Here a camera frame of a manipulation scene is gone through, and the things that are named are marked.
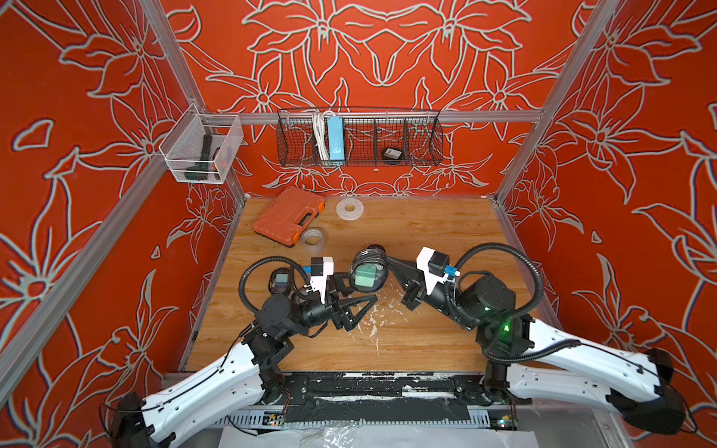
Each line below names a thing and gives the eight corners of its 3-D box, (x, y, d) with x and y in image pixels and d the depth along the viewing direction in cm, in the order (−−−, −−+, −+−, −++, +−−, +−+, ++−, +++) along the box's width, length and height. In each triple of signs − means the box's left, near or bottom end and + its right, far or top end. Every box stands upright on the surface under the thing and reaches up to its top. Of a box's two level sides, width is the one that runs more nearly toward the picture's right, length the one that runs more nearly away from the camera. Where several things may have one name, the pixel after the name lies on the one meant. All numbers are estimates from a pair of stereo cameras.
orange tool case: (255, 234, 109) (251, 225, 105) (292, 193, 124) (290, 185, 120) (291, 249, 104) (288, 241, 100) (325, 205, 119) (324, 197, 115)
